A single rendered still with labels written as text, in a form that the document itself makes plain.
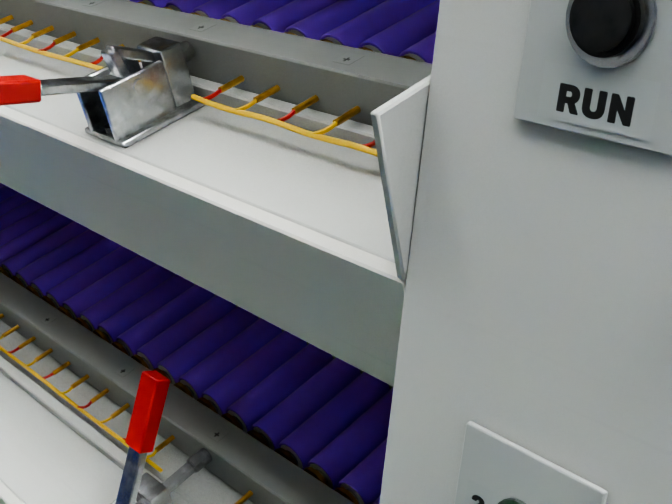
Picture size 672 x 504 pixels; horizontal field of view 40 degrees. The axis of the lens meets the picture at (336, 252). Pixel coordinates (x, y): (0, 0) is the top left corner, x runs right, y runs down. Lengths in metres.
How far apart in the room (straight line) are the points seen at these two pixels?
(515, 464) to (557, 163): 0.08
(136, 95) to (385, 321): 0.14
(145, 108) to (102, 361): 0.21
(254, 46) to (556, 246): 0.17
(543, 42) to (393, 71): 0.10
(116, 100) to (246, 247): 0.09
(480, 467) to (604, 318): 0.06
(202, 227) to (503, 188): 0.13
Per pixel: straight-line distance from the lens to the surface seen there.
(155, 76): 0.36
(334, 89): 0.32
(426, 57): 0.33
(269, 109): 0.34
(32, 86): 0.34
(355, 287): 0.26
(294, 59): 0.33
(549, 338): 0.22
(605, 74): 0.20
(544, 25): 0.21
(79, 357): 0.54
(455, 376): 0.24
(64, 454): 0.52
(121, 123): 0.36
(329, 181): 0.30
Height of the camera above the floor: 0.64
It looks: 19 degrees down
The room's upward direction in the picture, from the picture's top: 5 degrees clockwise
